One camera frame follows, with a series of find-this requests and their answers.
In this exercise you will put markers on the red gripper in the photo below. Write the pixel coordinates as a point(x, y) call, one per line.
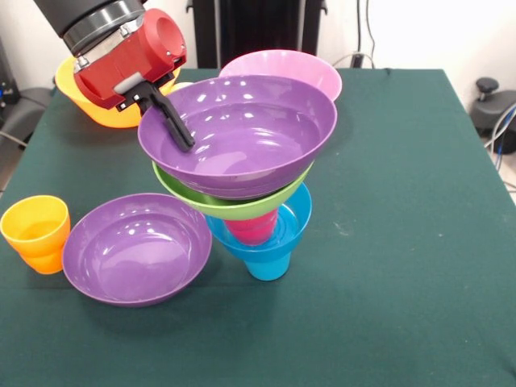
point(133, 60)

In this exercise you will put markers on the yellow orange plastic cup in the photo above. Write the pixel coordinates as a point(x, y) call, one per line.
point(183, 86)

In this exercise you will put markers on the shallow purple plastic bowl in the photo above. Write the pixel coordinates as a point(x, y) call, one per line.
point(137, 266)
point(250, 177)

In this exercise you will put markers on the green plastic bowl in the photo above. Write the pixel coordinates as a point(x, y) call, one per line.
point(242, 209)

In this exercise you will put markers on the red plastic cup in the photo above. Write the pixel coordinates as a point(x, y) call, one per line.
point(252, 234)

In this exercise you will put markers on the large pink plastic bowl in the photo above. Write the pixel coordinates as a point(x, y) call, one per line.
point(302, 68)

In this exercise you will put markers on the small blue plastic bowl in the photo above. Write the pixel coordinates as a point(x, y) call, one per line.
point(266, 252)

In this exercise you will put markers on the blue plastic cup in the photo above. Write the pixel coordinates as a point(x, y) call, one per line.
point(268, 270)

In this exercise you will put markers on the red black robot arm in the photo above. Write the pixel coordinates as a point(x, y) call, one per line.
point(84, 20)

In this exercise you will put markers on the large orange plastic bowl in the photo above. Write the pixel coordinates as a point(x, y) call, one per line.
point(80, 105)

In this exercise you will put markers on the black grey chair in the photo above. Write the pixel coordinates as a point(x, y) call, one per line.
point(24, 113)

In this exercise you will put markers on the black equipment box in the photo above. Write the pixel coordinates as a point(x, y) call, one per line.
point(6, 80)

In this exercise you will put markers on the black power plug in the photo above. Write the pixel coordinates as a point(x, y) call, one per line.
point(356, 60)

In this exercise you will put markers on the dark green tablecloth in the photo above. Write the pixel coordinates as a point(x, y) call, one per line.
point(306, 342)

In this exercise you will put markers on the black stand with knob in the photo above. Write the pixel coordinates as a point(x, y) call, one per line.
point(492, 109)

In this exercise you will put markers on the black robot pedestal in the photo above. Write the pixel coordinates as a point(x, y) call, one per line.
point(258, 24)

